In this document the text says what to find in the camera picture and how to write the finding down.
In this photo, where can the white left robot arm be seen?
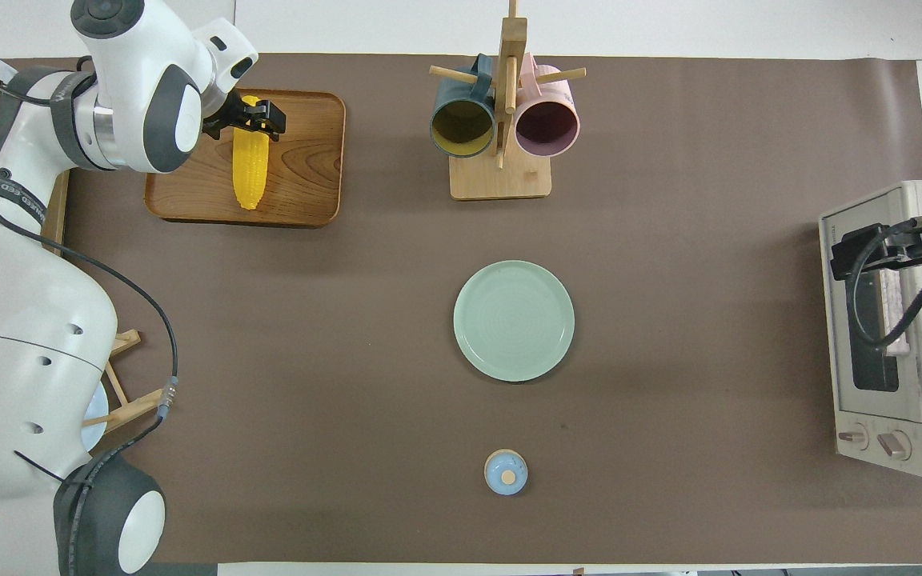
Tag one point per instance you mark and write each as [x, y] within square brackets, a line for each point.
[29, 360]

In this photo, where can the dark blue mug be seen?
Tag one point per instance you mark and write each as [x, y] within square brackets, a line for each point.
[461, 124]

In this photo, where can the wooden serving tray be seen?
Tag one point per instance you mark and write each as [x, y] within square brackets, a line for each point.
[301, 176]

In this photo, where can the blue call bell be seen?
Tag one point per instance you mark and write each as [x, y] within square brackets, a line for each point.
[506, 474]

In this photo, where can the light blue plate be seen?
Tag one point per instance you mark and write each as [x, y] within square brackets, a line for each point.
[95, 420]

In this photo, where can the wooden plate rack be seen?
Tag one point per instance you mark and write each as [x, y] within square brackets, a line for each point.
[137, 404]

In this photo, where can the brown table mat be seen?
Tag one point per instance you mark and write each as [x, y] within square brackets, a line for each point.
[309, 360]

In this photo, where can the pale green plate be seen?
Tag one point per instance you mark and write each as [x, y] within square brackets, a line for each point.
[514, 320]

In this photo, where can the yellow corn cob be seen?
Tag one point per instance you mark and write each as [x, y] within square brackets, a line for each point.
[251, 172]

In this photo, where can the pink mug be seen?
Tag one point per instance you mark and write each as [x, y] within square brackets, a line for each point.
[547, 124]

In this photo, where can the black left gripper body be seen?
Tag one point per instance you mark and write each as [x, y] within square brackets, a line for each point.
[229, 110]

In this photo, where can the wooden mug tree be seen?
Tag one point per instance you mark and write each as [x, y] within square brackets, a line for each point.
[501, 180]

